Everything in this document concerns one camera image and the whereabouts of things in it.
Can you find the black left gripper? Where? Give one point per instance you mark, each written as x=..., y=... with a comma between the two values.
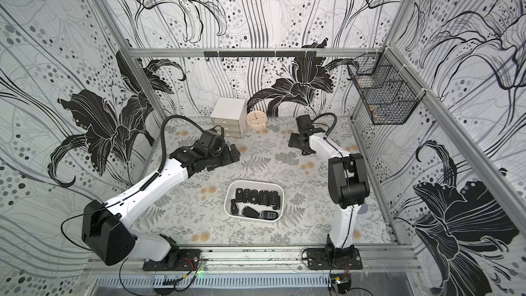
x=226, y=157

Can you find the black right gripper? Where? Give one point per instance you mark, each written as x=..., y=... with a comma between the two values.
x=299, y=140

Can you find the white rectangular storage tray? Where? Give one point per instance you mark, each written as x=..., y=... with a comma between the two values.
x=247, y=184

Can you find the black flip key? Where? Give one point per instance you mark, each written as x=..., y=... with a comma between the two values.
x=239, y=195
x=275, y=200

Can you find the black mercedes key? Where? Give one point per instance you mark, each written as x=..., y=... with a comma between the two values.
x=234, y=209

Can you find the silver edged smart key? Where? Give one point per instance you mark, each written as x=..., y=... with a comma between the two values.
x=269, y=215

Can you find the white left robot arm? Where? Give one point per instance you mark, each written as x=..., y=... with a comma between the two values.
x=107, y=227

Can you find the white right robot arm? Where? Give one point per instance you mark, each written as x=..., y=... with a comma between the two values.
x=347, y=179

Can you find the white mini drawer cabinet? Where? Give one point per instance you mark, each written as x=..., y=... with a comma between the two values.
x=230, y=113

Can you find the pink round alarm clock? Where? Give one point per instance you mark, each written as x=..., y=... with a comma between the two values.
x=257, y=120

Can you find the black wire wall basket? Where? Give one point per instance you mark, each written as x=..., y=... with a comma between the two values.
x=381, y=80

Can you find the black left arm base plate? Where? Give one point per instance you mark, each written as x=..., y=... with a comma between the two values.
x=177, y=259

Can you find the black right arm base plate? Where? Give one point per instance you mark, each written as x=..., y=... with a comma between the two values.
x=319, y=259

